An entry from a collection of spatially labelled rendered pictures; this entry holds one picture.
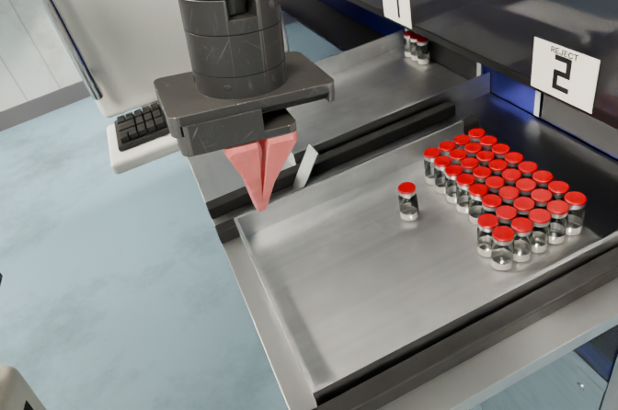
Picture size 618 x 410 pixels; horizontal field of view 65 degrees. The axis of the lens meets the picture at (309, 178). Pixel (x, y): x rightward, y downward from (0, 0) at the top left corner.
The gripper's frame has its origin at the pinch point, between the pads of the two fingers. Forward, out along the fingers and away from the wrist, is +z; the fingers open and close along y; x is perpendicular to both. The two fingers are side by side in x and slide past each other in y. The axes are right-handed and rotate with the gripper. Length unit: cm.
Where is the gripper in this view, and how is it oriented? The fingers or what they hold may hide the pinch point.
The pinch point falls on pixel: (258, 197)
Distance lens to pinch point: 35.8
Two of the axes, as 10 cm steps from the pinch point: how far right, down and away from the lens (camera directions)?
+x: -3.8, -5.0, 7.8
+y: 9.2, -2.6, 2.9
